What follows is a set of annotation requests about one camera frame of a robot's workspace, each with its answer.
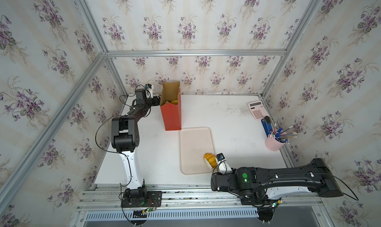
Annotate red paper bag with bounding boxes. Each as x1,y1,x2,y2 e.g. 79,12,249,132
160,81,182,131

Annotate long ridged yellow bread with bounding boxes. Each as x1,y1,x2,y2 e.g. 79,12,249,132
164,100,178,105

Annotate white metal tongs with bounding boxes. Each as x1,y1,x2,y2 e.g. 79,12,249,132
212,159,233,175

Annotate round yellow striped bread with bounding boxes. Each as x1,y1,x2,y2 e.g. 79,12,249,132
203,153,217,169

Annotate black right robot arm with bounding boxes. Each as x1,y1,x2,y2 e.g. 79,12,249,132
210,158,344,207

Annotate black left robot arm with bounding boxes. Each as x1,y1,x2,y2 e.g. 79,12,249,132
111,87,160,192

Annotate pink pen holder cup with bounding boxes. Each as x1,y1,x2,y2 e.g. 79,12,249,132
265,135,285,152

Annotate beige plastic tray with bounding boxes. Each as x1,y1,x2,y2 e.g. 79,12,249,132
179,127,215,175

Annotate pens in holder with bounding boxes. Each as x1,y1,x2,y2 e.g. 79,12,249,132
271,126,298,143

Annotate blue stapler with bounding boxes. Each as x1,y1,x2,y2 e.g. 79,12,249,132
261,116,273,136

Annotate pink calculator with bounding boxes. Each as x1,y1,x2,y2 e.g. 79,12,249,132
248,100,268,120

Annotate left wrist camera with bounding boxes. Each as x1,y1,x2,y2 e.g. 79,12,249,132
145,84,154,99

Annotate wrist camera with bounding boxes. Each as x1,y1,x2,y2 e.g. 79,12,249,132
145,84,154,99
216,153,225,162

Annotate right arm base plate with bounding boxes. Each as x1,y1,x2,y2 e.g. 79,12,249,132
239,190,282,208

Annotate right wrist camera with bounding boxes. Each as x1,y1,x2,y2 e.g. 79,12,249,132
216,153,225,162

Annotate aluminium frame rail base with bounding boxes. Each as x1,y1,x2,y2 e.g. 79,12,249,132
75,185,323,211

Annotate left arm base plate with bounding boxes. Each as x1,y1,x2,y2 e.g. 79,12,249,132
121,189,163,208

